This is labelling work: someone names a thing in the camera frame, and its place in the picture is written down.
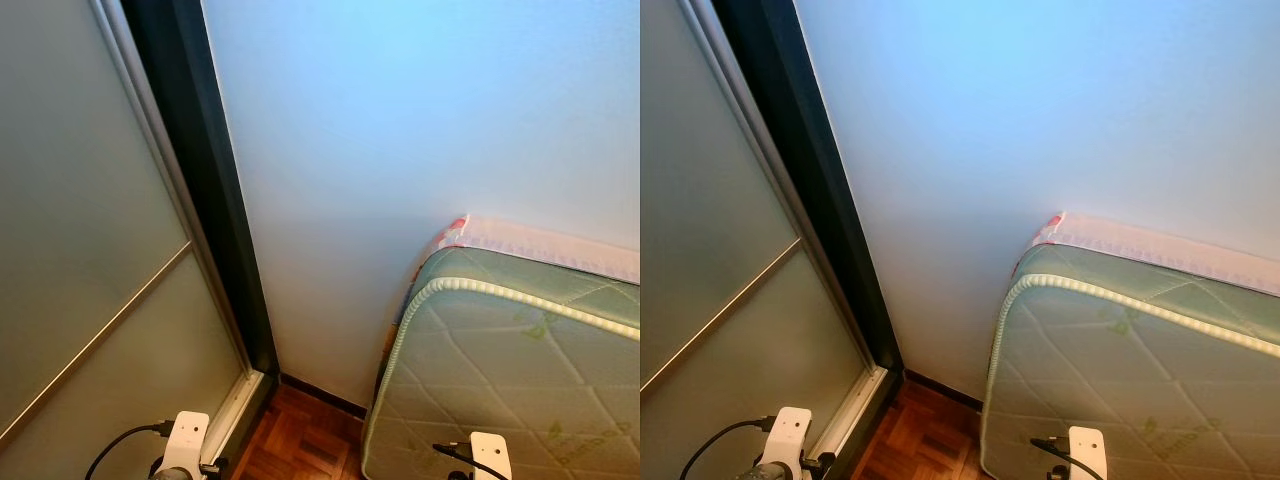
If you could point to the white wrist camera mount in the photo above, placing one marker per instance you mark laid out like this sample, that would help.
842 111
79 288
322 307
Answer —
790 432
185 440
492 455
1087 452

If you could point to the dark skirting board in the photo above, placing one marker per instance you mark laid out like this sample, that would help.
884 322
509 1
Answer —
940 390
320 393

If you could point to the dark door frame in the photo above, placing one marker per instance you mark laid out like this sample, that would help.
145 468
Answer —
790 130
190 130

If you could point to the frosted glass sliding door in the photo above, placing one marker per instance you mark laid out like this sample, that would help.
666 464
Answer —
80 200
710 200

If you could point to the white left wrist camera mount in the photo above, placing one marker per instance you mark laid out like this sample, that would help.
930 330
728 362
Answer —
790 432
185 440

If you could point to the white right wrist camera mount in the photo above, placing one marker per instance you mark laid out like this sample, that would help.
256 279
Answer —
492 455
1087 452

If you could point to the green quilted mattress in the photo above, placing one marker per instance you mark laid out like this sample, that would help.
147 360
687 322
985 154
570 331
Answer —
1120 390
500 380

